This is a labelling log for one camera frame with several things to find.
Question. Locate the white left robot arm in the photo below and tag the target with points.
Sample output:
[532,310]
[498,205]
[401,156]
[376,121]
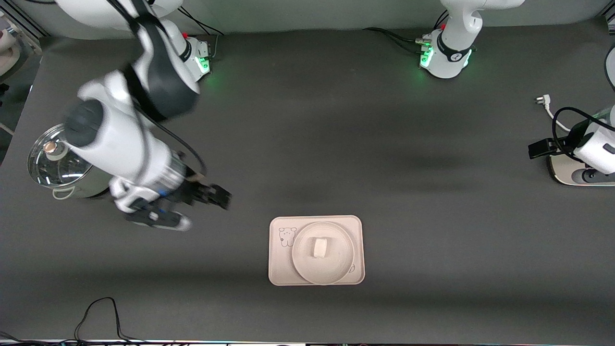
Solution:
[451,53]

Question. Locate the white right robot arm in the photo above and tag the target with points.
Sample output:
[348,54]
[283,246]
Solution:
[120,139]

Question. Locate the aluminium frame rail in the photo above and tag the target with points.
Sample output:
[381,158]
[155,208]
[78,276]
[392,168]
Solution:
[29,21]
[610,18]

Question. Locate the round cream plate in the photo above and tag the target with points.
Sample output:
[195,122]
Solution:
[336,269]

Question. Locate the pale green electric pot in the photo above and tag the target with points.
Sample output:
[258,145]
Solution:
[91,190]

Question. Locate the white round background object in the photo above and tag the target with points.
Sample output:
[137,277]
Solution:
[8,50]

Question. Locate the small white bun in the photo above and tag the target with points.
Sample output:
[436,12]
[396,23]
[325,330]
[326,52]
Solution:
[320,247]

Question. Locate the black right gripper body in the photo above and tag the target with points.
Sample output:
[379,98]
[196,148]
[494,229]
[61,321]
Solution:
[199,192]

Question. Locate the cream rectangular rabbit tray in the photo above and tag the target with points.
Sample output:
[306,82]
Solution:
[281,269]

